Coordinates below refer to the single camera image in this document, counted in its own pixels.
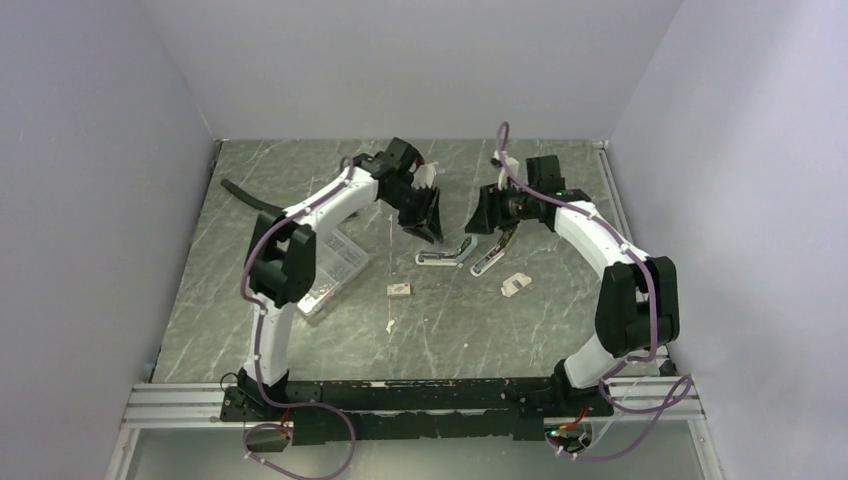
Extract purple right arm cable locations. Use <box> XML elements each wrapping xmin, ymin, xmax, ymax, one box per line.
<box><xmin>495</xmin><ymin>121</ymin><xmax>694</xmax><ymax>463</ymax></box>

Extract aluminium frame profile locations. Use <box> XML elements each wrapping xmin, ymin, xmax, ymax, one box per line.
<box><xmin>120</xmin><ymin>377</ymin><xmax>706</xmax><ymax>429</ymax></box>

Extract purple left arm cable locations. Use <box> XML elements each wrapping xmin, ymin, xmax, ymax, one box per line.
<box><xmin>238</xmin><ymin>155</ymin><xmax>359</xmax><ymax>480</ymax></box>

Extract clear plastic screw organizer box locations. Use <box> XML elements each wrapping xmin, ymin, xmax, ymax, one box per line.
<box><xmin>297</xmin><ymin>229</ymin><xmax>370</xmax><ymax>317</ymax></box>

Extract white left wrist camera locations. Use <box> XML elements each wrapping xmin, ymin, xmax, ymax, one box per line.
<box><xmin>411</xmin><ymin>163</ymin><xmax>438</xmax><ymax>189</ymax></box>

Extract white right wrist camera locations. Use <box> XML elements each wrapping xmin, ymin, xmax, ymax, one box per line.
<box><xmin>491</xmin><ymin>153</ymin><xmax>520</xmax><ymax>190</ymax></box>

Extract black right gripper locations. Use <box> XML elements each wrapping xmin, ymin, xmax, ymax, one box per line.
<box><xmin>465</xmin><ymin>181</ymin><xmax>540</xmax><ymax>234</ymax></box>

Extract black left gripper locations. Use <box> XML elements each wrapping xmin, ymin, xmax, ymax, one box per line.
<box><xmin>383</xmin><ymin>182</ymin><xmax>444</xmax><ymax>245</ymax></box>

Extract black corrugated hose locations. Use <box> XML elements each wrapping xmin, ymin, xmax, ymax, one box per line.
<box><xmin>219</xmin><ymin>178</ymin><xmax>283</xmax><ymax>217</ymax></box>

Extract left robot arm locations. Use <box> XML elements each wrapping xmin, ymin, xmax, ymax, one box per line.
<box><xmin>237</xmin><ymin>138</ymin><xmax>444</xmax><ymax>420</ymax></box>

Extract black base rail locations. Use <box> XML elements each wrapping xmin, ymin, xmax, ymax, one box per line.
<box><xmin>221</xmin><ymin>374</ymin><xmax>613</xmax><ymax>446</ymax></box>

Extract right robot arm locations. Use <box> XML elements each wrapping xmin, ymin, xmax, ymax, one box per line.
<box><xmin>465</xmin><ymin>153</ymin><xmax>680</xmax><ymax>415</ymax></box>

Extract white staple box tray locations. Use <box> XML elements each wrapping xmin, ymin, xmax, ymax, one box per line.
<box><xmin>501</xmin><ymin>272</ymin><xmax>532</xmax><ymax>298</ymax></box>

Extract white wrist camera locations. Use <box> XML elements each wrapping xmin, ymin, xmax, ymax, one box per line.
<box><xmin>411</xmin><ymin>163</ymin><xmax>438</xmax><ymax>189</ymax></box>
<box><xmin>491</xmin><ymin>153</ymin><xmax>520</xmax><ymax>190</ymax></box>

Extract yellow handled pliers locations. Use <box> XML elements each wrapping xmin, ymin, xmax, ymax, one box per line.
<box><xmin>567</xmin><ymin>189</ymin><xmax>607</xmax><ymax>230</ymax></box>

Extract white staple box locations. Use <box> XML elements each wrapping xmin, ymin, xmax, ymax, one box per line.
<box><xmin>386</xmin><ymin>282</ymin><xmax>412</xmax><ymax>298</ymax></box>

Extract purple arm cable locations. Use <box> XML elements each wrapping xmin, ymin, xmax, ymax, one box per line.
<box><xmin>238</xmin><ymin>155</ymin><xmax>359</xmax><ymax>480</ymax></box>
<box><xmin>495</xmin><ymin>121</ymin><xmax>694</xmax><ymax>463</ymax></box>

